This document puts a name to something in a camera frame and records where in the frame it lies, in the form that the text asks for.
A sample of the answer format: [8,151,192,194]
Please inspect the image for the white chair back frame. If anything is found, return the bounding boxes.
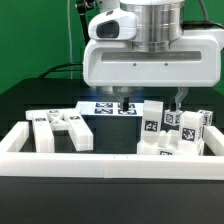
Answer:
[26,109,93,153]

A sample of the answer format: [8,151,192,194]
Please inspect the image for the white U-shaped fence frame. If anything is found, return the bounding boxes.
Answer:
[0,122,224,180]

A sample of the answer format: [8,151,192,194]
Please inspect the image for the white hanging cable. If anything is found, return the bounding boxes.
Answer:
[66,0,74,80]

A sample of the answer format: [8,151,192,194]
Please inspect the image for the white tagged cube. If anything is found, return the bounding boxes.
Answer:
[164,110,182,126]
[199,110,213,126]

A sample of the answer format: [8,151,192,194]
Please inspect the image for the white chair seat block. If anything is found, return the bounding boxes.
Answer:
[137,130,204,156]

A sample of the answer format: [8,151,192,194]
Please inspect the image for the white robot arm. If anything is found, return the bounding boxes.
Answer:
[77,0,224,107]

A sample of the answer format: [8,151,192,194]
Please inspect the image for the white tag marker sheet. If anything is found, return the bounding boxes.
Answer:
[75,101,158,118]

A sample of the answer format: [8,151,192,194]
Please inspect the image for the black cable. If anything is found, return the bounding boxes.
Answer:
[38,61,84,80]

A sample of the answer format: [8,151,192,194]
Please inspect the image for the white tagged cube near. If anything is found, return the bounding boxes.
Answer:
[164,110,182,126]

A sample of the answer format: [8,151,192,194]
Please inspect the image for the white tagged cube far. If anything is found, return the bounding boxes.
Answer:
[199,110,213,126]

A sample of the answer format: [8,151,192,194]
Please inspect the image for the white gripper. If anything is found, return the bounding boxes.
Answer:
[83,8,221,112]

